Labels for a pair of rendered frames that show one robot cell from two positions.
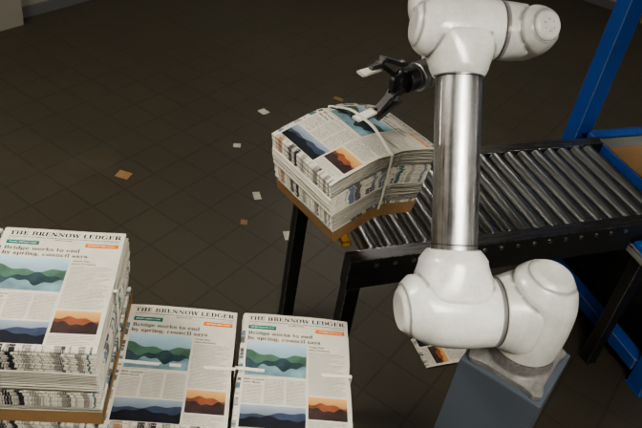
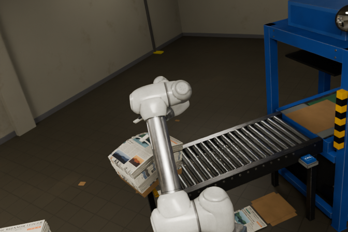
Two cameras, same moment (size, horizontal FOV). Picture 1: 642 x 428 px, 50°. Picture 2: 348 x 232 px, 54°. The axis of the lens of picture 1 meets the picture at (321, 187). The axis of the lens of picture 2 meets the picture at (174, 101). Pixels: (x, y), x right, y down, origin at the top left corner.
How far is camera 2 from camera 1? 61 cm
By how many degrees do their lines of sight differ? 12
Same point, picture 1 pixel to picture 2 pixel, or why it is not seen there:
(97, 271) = not seen: outside the picture
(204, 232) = (119, 201)
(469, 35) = (150, 101)
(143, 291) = not seen: outside the picture
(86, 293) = not seen: outside the picture
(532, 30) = (175, 91)
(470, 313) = (179, 220)
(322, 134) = (128, 151)
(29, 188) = (41, 201)
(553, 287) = (213, 199)
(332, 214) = (138, 186)
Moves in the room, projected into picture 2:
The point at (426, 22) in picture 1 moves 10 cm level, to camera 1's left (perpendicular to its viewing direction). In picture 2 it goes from (132, 101) to (113, 103)
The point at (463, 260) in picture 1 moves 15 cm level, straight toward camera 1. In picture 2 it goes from (171, 197) to (160, 221)
